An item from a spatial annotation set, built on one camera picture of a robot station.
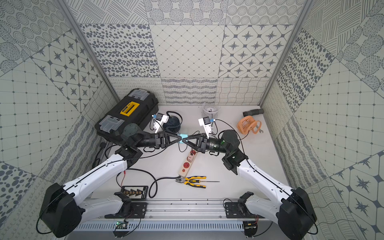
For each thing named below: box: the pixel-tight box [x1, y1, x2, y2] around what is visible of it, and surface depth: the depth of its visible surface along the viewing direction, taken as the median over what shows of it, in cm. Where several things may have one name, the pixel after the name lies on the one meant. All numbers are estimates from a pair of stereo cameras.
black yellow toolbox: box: [95, 88, 159, 142], surface depth 95 cm
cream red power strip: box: [178, 149, 198, 178], surface depth 88 cm
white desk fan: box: [202, 103, 221, 120], surface depth 110 cm
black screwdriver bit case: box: [121, 185, 149, 200], surface depth 80 cm
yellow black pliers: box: [175, 176, 207, 189], surface depth 85 cm
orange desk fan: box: [237, 115, 262, 135], surface depth 99 cm
